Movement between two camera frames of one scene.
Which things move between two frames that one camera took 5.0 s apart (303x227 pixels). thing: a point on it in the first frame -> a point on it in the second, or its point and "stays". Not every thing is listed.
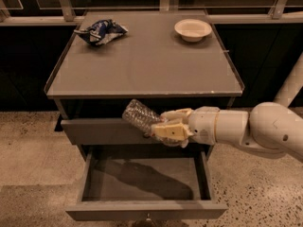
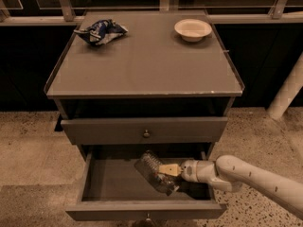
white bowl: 192,29 stays
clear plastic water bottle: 140,116 -> 149,164
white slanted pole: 292,85 stays
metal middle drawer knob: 148,218 stays
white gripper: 202,125 -> 189,169
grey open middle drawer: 146,183 stays
